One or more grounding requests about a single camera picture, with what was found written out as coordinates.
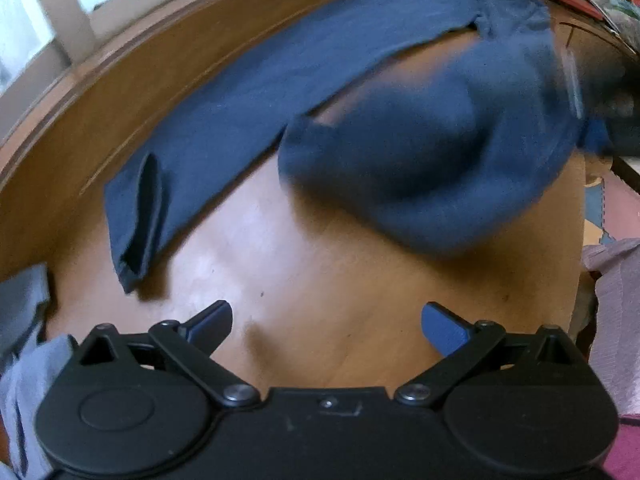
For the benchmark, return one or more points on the person's pink clothing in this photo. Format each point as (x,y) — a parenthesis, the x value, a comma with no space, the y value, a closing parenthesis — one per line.
(630,450)

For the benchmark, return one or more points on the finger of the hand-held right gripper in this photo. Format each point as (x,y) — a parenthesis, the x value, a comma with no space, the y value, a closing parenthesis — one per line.
(595,136)

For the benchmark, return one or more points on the brown wooden window sill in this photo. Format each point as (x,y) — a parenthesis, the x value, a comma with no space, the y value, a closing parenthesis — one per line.
(125,60)

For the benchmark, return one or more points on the light blue shirt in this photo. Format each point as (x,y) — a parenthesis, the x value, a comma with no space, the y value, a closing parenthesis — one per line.
(30,400)

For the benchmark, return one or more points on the patterned floor mat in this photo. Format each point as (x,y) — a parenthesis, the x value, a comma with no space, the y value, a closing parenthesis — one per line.
(595,210)

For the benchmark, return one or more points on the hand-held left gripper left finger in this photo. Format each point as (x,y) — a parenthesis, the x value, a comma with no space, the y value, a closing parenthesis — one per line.
(210,322)

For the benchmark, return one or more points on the window with white frame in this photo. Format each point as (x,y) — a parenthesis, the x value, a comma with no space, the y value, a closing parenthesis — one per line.
(75,0)

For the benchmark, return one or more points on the dark blue pants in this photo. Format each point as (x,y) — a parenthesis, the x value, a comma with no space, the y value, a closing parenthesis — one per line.
(250,110)

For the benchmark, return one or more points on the pink bedcover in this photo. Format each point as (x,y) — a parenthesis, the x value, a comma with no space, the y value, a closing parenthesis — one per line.
(615,310)

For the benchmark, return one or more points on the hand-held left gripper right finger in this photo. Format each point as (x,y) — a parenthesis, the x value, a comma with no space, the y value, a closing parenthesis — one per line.
(442,327)

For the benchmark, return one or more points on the slate blue garment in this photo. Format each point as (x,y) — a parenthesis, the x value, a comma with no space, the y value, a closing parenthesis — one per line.
(20,300)

